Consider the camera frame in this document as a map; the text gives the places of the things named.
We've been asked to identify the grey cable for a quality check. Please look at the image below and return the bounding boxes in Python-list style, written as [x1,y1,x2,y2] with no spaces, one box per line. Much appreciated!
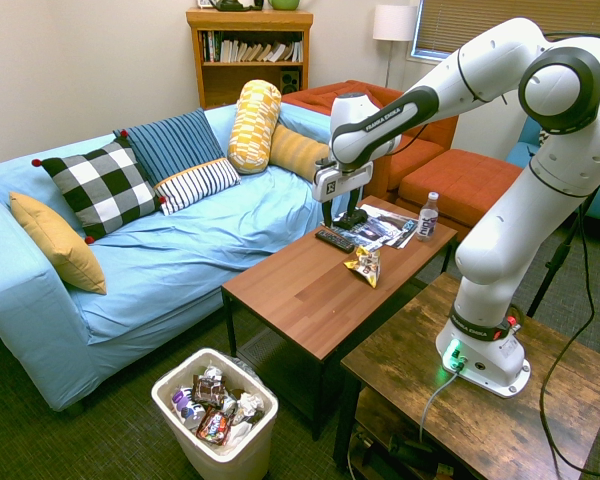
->
[418,370,462,443]

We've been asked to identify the black power box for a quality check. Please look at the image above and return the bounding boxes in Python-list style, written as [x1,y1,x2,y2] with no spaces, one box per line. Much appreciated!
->
[385,433,440,470]

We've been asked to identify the brown candy wrapper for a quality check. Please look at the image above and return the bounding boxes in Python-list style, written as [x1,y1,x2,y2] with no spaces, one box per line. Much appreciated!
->
[191,374,227,407]

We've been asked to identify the plain mustard pillow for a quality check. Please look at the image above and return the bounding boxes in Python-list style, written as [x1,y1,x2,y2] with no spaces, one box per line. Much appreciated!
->
[8,191,108,296]

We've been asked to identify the white navy striped pillow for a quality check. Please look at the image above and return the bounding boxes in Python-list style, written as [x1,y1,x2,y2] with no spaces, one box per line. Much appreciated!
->
[153,157,242,217]

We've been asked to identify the empty bottle with purple label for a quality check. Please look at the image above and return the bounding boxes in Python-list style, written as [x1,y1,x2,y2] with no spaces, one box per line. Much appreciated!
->
[171,385,207,432]

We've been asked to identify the black white checkered pillow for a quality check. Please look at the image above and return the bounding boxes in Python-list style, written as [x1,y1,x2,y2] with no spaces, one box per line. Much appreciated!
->
[31,129,167,246]

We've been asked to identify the window blinds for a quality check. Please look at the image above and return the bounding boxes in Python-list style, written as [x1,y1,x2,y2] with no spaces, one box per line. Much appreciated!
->
[411,0,600,63]

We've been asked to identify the crumpled white paper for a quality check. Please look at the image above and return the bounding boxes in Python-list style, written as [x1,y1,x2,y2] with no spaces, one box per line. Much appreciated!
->
[235,391,265,417]

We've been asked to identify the white floor lamp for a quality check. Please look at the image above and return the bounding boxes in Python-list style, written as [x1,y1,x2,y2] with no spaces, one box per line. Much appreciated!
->
[372,4,419,90]

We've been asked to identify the light blue sofa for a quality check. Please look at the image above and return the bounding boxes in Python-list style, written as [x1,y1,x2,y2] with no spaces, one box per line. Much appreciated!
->
[0,101,341,413]

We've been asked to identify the blue striped pillow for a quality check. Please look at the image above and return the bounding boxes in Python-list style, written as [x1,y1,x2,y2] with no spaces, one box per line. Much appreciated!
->
[112,107,226,187]

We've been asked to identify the orange ottoman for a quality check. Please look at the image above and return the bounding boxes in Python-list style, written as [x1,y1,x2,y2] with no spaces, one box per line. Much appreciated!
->
[395,148,524,244]

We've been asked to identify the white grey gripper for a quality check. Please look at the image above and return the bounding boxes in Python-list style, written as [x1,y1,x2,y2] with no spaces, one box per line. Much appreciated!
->
[311,159,375,229]

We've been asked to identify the mustard striped pillow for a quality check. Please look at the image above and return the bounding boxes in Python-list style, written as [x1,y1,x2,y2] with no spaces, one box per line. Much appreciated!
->
[268,123,331,184]

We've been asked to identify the red candy wrapper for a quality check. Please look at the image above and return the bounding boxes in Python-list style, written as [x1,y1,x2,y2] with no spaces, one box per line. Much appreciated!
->
[195,406,235,447]

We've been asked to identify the dark glossy magazine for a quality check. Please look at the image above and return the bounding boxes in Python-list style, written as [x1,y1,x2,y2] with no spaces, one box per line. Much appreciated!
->
[329,201,407,247]

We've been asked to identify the yellow white chip bag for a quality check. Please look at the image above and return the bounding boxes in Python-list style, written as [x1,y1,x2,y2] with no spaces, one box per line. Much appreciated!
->
[343,245,383,290]

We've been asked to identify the yellow patterned bolster pillow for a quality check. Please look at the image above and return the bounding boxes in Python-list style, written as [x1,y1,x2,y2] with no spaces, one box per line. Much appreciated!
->
[226,79,283,175]

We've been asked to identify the white plastic trash bin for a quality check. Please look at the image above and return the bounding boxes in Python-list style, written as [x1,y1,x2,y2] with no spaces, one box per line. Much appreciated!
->
[151,347,280,480]

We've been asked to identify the rustic dark wooden table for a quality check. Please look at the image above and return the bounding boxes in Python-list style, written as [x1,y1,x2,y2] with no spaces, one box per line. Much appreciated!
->
[332,272,600,480]

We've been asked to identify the black tripod stand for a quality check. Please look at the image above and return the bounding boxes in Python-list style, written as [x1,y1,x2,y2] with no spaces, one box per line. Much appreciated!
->
[526,184,600,319]

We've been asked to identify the wooden bookcase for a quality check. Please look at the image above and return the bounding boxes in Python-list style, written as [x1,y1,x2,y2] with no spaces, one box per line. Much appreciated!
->
[185,6,315,111]

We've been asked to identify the orange armchair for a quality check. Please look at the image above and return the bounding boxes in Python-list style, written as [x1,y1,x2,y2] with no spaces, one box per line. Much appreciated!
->
[281,79,460,204]

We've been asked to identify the black game controller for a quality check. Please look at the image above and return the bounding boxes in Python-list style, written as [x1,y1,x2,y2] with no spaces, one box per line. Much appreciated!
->
[331,208,370,232]

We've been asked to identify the drink bottle with purple label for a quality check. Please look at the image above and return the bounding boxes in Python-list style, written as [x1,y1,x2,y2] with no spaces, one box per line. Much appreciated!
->
[415,191,441,243]

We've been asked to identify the wooden coffee table black frame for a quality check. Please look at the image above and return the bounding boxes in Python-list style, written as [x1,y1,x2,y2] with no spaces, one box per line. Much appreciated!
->
[221,194,459,441]

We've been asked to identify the clear plastic bin liner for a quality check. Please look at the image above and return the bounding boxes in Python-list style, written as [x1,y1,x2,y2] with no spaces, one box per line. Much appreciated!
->
[227,355,262,382]

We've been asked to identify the row of books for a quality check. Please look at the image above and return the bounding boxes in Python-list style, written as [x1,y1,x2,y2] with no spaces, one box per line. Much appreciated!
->
[200,30,304,64]

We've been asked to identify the white glossy magazine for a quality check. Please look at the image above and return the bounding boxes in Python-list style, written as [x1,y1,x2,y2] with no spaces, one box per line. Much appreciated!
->
[379,214,420,251]

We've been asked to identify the black tv remote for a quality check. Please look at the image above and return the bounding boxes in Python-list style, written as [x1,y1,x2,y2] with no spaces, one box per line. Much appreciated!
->
[314,227,356,254]

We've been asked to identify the black cable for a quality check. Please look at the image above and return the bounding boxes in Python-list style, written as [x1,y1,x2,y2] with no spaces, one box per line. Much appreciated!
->
[538,30,600,477]

